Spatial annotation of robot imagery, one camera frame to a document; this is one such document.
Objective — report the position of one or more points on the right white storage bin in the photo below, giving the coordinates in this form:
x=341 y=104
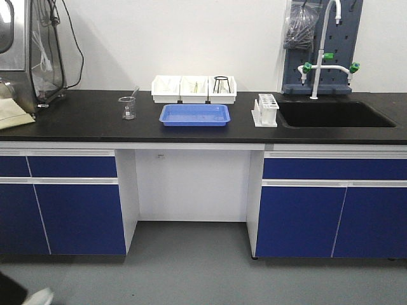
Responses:
x=222 y=98

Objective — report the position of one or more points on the black lab sink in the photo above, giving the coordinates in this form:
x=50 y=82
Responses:
x=332 y=114

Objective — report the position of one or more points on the white storage bin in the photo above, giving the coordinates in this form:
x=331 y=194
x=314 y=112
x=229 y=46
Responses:
x=222 y=98
x=186 y=89
x=165 y=89

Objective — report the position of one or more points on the blue plastic tray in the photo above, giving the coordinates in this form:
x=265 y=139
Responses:
x=195 y=115

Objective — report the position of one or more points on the stainless steel machine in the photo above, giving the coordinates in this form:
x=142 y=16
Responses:
x=31 y=62

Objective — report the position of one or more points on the grey pegboard drying rack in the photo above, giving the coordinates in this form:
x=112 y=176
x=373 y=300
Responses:
x=340 y=46

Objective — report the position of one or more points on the clear plastic bag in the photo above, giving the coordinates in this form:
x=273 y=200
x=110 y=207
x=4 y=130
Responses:
x=300 y=25

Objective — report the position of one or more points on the left white storage bin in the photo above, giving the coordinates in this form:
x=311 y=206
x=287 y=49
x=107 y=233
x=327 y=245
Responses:
x=165 y=89

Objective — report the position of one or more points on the middle white storage bin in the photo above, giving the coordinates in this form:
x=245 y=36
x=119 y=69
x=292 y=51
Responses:
x=186 y=89

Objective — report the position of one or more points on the glass beaker 250ml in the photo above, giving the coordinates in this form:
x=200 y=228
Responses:
x=123 y=101

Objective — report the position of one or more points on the black wire tripod stand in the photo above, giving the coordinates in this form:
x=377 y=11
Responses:
x=221 y=84

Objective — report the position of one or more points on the beige paper bag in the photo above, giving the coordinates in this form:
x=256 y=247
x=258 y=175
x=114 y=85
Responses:
x=11 y=113

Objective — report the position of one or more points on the white test tube rack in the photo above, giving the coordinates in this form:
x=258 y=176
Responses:
x=265 y=110

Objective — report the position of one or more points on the white lab faucet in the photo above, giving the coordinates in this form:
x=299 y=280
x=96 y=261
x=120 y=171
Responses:
x=307 y=67

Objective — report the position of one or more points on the blue white lab cabinet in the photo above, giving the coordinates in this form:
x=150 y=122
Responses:
x=67 y=199

